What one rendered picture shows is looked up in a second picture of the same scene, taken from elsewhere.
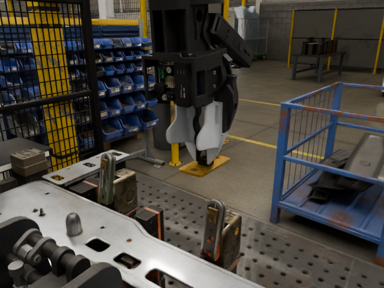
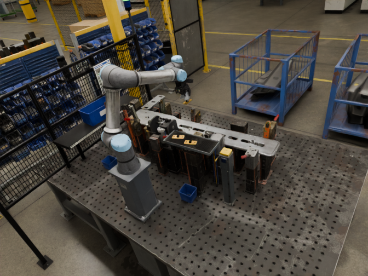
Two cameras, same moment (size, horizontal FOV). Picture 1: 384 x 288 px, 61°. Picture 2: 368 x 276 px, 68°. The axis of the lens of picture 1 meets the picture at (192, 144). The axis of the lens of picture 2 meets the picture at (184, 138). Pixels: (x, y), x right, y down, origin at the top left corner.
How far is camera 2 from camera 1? 1.66 m
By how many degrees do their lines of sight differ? 16
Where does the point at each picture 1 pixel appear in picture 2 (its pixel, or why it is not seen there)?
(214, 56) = (185, 86)
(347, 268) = not seen: hidden behind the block
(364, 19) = not seen: outside the picture
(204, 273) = (191, 124)
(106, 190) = (162, 109)
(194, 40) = (182, 84)
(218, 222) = (193, 112)
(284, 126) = (231, 65)
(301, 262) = (226, 123)
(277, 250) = (219, 121)
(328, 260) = not seen: hidden behind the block
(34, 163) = (137, 104)
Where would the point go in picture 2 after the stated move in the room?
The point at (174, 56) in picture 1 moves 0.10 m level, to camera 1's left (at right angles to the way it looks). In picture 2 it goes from (179, 88) to (166, 90)
